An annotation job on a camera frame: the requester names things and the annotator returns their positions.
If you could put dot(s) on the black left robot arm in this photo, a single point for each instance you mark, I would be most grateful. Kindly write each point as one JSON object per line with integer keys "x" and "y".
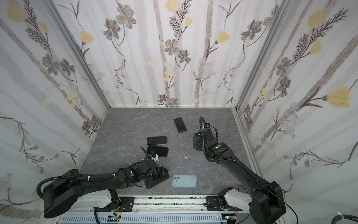
{"x": 61, "y": 192}

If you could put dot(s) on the white slotted cable duct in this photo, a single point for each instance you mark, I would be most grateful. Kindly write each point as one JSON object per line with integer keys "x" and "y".
{"x": 215, "y": 218}

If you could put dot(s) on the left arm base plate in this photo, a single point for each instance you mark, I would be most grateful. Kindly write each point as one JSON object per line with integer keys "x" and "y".
{"x": 124, "y": 204}

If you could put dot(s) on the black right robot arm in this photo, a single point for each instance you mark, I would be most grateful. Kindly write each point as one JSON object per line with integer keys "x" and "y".
{"x": 262, "y": 200}

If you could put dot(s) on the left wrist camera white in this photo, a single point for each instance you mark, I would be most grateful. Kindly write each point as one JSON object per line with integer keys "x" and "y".
{"x": 154, "y": 157}

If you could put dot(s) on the black phone case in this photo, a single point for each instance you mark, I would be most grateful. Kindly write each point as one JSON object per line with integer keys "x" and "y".
{"x": 149, "y": 184}

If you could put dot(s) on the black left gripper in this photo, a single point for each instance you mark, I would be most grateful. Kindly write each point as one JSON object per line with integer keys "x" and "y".
{"x": 160, "y": 171}

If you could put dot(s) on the small green circuit board left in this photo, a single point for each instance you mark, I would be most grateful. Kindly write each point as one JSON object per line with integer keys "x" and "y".
{"x": 113, "y": 218}

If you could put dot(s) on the aluminium frame rail front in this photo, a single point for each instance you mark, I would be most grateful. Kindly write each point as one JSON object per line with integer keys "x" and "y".
{"x": 158, "y": 204}

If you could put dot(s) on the small green circuit board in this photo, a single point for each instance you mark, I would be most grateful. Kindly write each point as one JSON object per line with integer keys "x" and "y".
{"x": 113, "y": 218}
{"x": 228, "y": 219}

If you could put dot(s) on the black phone picked up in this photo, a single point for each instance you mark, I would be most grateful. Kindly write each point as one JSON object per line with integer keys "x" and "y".
{"x": 156, "y": 140}

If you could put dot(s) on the small green circuit board right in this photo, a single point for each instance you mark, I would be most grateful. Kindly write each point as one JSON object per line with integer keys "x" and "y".
{"x": 228, "y": 219}

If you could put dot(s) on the black phone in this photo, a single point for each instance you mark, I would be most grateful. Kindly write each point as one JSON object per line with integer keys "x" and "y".
{"x": 160, "y": 151}
{"x": 179, "y": 123}

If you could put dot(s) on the light blue phone case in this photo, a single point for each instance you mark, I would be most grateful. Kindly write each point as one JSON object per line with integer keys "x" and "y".
{"x": 184, "y": 181}

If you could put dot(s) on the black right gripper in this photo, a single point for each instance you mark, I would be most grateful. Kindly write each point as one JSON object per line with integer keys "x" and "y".
{"x": 200, "y": 141}

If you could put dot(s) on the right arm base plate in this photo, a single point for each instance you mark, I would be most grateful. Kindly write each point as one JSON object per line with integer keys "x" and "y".
{"x": 218, "y": 203}

